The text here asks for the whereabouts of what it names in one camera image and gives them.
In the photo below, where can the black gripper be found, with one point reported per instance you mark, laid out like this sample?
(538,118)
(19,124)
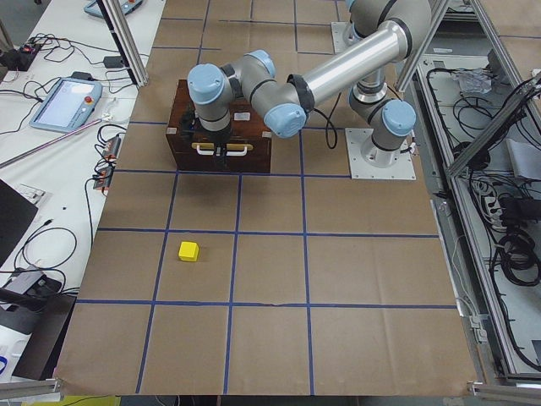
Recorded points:
(218,142)

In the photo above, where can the metal rod with pink tape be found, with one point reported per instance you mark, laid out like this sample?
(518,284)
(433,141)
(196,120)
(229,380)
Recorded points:
(45,145)

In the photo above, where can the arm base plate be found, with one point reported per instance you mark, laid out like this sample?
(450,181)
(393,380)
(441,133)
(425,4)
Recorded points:
(367,161)

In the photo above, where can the near teach pendant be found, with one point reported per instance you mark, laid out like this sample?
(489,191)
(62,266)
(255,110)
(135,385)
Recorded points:
(67,106)

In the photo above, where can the black laptop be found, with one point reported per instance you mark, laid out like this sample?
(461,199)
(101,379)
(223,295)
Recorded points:
(17,214)

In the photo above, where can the aluminium frame post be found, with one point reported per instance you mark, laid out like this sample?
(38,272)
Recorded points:
(123,39)

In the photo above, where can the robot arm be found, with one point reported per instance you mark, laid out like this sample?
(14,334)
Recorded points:
(384,32)

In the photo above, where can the yellow block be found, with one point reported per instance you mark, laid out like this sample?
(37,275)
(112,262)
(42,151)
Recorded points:
(188,251)

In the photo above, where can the dark wooden drawer cabinet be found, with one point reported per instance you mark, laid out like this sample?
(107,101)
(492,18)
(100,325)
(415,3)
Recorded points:
(245,121)

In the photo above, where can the black power adapter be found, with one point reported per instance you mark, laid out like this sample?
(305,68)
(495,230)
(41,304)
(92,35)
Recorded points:
(113,62)

